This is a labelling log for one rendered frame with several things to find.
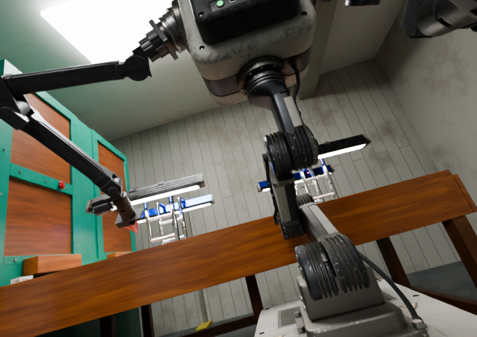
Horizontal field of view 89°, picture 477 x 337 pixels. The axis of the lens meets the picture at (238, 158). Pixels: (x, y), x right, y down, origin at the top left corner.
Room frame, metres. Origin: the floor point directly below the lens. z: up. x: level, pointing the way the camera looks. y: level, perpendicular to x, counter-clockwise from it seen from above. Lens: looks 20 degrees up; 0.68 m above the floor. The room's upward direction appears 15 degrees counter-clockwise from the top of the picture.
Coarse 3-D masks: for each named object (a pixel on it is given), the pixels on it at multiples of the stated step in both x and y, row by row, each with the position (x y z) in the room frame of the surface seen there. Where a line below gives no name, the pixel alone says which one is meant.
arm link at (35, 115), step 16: (0, 112) 0.55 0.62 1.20; (16, 112) 0.57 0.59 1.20; (32, 112) 0.63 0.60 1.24; (16, 128) 0.59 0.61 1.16; (32, 128) 0.62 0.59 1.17; (48, 128) 0.65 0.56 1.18; (48, 144) 0.68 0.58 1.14; (64, 144) 0.69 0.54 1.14; (80, 160) 0.75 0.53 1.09; (96, 176) 0.80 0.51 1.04; (112, 176) 0.87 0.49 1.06
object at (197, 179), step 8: (192, 176) 1.27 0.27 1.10; (200, 176) 1.27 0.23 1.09; (160, 184) 1.26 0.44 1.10; (168, 184) 1.25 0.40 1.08; (176, 184) 1.25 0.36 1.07; (184, 184) 1.24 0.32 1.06; (192, 184) 1.25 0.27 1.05; (200, 184) 1.26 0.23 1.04; (128, 192) 1.24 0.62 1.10; (136, 192) 1.24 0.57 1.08; (144, 192) 1.23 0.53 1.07; (152, 192) 1.23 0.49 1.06; (160, 192) 1.23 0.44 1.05; (168, 192) 1.24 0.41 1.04; (136, 200) 1.23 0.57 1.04; (88, 208) 1.20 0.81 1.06
